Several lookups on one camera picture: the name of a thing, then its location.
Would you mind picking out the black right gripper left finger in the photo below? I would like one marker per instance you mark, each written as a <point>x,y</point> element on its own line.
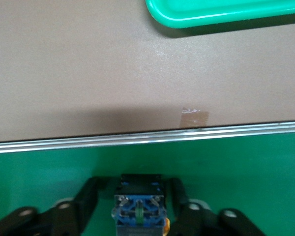
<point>64,218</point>

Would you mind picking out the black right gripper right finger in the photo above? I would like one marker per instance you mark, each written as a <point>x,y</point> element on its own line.
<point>199,221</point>

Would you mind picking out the green conveyor belt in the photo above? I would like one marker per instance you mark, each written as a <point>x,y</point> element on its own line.
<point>236,172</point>

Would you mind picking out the green plastic tray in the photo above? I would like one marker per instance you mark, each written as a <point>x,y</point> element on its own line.
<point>211,12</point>

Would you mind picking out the green push button switch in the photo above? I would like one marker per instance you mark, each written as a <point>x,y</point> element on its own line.
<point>140,209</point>

